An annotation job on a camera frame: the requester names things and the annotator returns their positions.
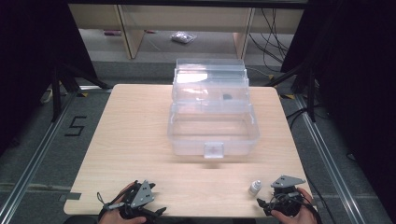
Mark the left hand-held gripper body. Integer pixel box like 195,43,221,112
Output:
102,179,157,220

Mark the black metal stand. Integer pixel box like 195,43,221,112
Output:
263,61,318,123
50,61,110,123

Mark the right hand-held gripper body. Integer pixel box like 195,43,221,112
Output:
262,175,307,217

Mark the person's left hand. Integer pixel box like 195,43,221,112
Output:
98,182,148,224

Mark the black floor cable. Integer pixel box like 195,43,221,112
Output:
285,105,313,129

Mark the clear plastic storage box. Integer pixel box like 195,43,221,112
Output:
167,58,261,160

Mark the light wooden shelf unit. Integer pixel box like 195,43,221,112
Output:
67,3,305,61

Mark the dark curtain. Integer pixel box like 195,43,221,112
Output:
279,0,396,218
0,0,98,157

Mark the small white bottle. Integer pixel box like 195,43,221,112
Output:
247,179,262,197

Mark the metal floor rail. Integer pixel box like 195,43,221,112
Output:
293,92,366,224
0,89,79,224

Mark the clear plastic bag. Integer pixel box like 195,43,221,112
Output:
170,31,198,45

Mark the bundle of black cables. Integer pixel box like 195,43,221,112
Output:
247,7,291,65

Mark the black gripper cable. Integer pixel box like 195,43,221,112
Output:
95,191,108,207

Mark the grey tape strip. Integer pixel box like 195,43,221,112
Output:
58,191,83,203

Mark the person's right hand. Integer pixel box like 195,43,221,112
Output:
270,187,316,224

